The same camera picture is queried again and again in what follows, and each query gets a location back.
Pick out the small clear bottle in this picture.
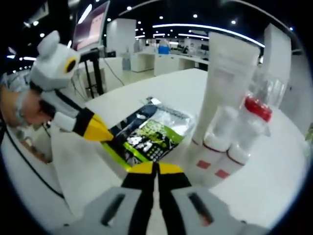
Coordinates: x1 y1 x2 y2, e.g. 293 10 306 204
214 117 268 189

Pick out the large display monitor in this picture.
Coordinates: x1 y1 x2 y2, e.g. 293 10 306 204
72 0 111 52

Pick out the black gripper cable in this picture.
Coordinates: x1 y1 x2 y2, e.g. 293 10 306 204
4 124 66 199

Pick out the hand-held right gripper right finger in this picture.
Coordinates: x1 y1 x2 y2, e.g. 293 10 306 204
157 163 245 235

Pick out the small white skincare bottle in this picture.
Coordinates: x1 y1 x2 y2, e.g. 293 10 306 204
194 105 239 183

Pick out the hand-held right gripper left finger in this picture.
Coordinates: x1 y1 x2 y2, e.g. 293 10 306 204
73 162 157 235

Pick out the person's left hand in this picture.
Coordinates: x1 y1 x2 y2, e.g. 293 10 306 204
21 92 55 127

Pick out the dark silver skincare sachet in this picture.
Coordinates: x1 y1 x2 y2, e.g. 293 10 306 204
138 97 198 138

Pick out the row of white office desks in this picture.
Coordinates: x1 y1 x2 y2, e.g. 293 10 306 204
121 50 211 76

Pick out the tall white skincare tube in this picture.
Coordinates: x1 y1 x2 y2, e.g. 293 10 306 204
192 31 261 152

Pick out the person's white shirt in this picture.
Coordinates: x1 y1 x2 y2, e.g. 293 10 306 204
0 129 76 221

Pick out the black green skincare sachet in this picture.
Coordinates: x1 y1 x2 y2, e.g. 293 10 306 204
100 117 185 170

